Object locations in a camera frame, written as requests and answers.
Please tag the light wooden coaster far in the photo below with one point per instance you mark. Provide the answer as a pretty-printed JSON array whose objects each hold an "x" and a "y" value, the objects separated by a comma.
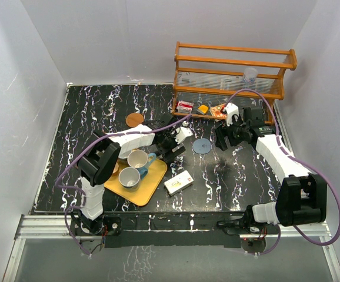
[{"x": 134, "y": 119}]

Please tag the yellow grey sponge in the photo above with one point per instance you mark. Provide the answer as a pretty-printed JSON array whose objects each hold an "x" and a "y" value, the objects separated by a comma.
[{"x": 202, "y": 110}]

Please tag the white yellow box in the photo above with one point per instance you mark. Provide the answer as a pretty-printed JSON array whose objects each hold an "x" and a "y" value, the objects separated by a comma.
[{"x": 178, "y": 183}]

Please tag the small orange cup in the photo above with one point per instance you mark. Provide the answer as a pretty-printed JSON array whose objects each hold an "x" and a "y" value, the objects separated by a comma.
[{"x": 116, "y": 170}]

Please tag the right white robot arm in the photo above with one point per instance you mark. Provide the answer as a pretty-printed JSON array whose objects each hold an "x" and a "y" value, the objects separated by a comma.
[{"x": 302, "y": 196}]

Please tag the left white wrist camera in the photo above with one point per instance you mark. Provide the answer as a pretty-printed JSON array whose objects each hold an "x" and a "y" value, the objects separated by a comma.
[{"x": 182, "y": 132}]

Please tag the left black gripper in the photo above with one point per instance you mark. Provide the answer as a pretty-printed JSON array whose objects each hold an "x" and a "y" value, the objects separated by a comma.
[{"x": 168, "y": 154}]

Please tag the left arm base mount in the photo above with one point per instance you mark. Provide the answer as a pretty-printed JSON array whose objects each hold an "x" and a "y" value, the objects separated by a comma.
[{"x": 102, "y": 226}]

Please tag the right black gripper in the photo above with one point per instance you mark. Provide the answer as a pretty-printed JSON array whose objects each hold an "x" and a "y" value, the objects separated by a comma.
[{"x": 222, "y": 131}]

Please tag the orange snack packet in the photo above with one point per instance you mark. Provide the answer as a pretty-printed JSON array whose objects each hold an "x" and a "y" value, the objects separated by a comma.
[{"x": 217, "y": 111}]

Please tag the blue mug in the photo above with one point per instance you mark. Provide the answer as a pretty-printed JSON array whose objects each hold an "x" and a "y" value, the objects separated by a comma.
[{"x": 141, "y": 161}]

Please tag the red white box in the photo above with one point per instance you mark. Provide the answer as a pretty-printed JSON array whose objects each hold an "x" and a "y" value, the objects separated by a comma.
[{"x": 184, "y": 107}]

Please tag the yellow tray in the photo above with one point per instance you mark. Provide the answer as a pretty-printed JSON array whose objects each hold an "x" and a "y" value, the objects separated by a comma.
[{"x": 146, "y": 188}]

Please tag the clear plastic cup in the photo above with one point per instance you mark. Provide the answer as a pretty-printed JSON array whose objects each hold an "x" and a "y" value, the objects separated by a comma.
[{"x": 250, "y": 75}]

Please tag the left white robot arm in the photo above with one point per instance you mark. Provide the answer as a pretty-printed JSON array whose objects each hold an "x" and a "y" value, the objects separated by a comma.
[{"x": 99, "y": 158}]

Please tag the blue silicone coaster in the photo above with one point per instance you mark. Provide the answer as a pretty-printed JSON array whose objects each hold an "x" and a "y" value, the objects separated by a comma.
[{"x": 202, "y": 146}]

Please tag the grey cup white inside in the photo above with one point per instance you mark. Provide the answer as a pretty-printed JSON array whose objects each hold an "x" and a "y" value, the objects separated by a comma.
[{"x": 130, "y": 179}]

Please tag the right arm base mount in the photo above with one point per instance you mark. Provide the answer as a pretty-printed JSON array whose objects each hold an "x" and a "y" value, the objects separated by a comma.
[{"x": 251, "y": 246}]

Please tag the orange wooden shelf rack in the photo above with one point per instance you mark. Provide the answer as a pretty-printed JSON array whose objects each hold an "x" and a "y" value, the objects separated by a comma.
[{"x": 210, "y": 74}]

